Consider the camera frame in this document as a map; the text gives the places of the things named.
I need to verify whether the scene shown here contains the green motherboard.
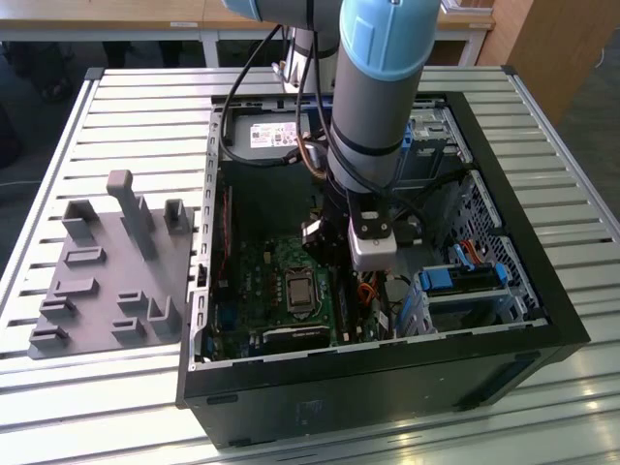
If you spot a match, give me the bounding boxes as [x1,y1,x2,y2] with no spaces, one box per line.
[207,234,388,359]

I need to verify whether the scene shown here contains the black graphics card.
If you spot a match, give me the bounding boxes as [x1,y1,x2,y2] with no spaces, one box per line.
[261,324,335,354]

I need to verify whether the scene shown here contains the black cable bundle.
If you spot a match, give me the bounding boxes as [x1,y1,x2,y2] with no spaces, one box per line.
[382,167,469,253]

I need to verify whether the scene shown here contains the metal disk bay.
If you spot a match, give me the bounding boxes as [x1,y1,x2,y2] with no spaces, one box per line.
[394,280,542,340]
[387,106,474,204]

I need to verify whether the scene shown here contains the black CPU socket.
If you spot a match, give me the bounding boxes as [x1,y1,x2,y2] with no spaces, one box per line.
[282,266,322,321]

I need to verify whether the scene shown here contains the blue flat wire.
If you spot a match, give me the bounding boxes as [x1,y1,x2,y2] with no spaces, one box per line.
[453,243,475,272]

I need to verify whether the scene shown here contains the metal socket cover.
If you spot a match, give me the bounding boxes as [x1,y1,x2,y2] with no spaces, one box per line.
[283,268,319,319]

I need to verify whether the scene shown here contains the black case fan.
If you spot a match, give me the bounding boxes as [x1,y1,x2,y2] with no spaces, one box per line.
[215,183,236,292]

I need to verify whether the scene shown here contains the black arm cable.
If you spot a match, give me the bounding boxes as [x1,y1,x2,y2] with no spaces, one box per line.
[220,23,314,169]

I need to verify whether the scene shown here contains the wooden desk white frame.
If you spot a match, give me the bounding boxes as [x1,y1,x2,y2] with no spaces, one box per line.
[0,0,495,69]

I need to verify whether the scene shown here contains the grey parts rack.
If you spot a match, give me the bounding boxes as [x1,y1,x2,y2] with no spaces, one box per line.
[28,169,196,360]

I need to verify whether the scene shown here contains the black PC case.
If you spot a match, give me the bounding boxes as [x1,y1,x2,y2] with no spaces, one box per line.
[174,89,592,450]

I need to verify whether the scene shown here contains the orange flat wire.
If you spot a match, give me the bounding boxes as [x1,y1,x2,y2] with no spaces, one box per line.
[462,238,491,265]

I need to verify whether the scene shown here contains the black camera bracket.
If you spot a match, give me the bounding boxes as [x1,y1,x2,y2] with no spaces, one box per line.
[348,191,391,239]

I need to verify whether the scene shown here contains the silver CPU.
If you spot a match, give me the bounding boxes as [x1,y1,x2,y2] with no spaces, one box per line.
[288,279,314,307]

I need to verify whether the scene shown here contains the grey power supply unit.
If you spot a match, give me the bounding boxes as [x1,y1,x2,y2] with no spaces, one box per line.
[220,108,330,238]

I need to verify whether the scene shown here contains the wooden cabinet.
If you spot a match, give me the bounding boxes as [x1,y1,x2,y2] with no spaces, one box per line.
[477,0,620,125]

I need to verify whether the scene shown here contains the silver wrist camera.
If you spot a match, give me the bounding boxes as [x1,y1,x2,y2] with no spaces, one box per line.
[347,233,399,271]

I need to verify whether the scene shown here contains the black chair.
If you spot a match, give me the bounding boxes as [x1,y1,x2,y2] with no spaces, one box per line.
[0,41,74,169]

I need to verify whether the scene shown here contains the RAM slot black clips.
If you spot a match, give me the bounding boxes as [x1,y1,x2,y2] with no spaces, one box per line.
[331,270,346,346]

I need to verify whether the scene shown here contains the orange red wire bundle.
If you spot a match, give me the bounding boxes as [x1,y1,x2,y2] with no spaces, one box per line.
[356,283,384,311]

